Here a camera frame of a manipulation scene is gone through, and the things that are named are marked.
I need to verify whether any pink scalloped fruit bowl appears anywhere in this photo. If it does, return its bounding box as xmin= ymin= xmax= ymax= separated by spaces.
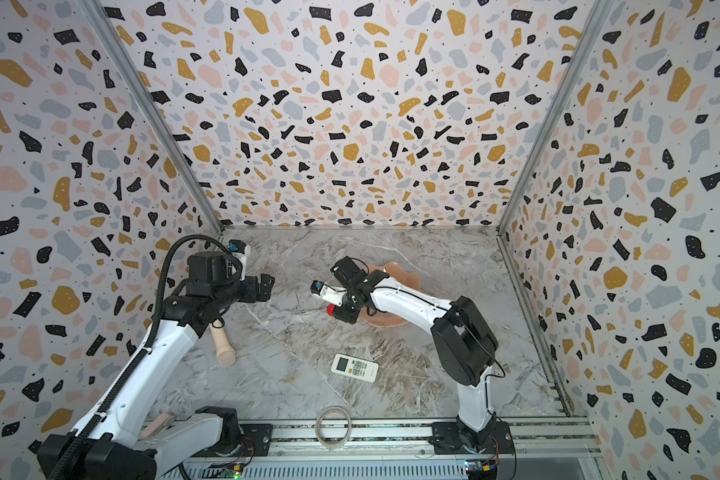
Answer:
xmin=359 ymin=262 xmax=421 ymax=328

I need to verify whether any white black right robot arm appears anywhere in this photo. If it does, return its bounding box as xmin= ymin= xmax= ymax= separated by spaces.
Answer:
xmin=310 ymin=256 xmax=505 ymax=453

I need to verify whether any beige wooden pestle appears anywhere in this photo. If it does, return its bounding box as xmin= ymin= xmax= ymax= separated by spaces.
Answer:
xmin=209 ymin=319 xmax=237 ymax=368

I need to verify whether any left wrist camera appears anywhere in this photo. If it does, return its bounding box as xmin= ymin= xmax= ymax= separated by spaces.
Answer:
xmin=227 ymin=240 xmax=251 ymax=282

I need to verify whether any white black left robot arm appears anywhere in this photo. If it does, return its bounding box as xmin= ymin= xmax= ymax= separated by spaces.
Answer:
xmin=37 ymin=251 xmax=274 ymax=479

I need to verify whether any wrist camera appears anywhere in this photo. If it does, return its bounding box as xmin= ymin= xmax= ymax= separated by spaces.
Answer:
xmin=227 ymin=240 xmax=251 ymax=282
xmin=310 ymin=280 xmax=346 ymax=306

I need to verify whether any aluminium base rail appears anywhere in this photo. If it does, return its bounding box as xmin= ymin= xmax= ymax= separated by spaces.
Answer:
xmin=166 ymin=417 xmax=610 ymax=479

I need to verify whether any white remote control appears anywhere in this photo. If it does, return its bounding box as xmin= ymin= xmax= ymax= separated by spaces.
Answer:
xmin=331 ymin=353 xmax=378 ymax=383

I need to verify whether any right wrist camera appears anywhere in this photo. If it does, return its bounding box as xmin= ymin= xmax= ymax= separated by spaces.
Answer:
xmin=310 ymin=280 xmax=346 ymax=306

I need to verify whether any black corrugated cable conduit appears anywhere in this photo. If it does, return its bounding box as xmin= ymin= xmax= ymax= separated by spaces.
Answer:
xmin=47 ymin=233 xmax=241 ymax=480

